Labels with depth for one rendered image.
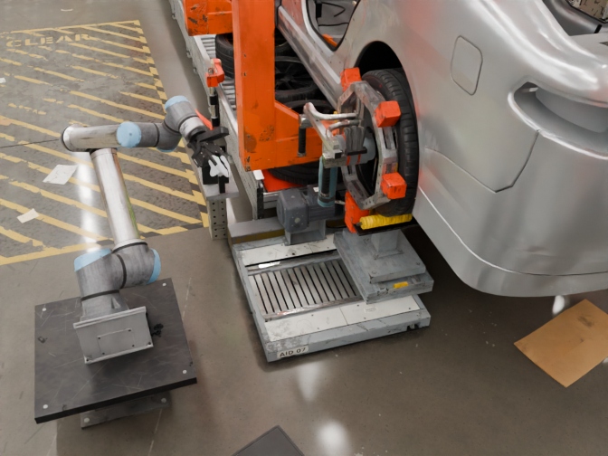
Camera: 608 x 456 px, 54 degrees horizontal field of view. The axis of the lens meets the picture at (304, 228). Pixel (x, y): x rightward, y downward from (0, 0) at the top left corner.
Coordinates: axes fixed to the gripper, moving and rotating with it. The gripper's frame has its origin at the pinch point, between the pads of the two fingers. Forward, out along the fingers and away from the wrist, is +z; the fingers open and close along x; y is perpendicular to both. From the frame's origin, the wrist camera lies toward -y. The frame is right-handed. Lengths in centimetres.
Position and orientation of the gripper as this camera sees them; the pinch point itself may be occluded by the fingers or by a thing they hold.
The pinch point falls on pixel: (227, 172)
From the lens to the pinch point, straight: 211.3
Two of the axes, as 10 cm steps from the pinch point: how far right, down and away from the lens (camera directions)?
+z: 5.4, 7.8, -3.2
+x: -5.7, 0.7, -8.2
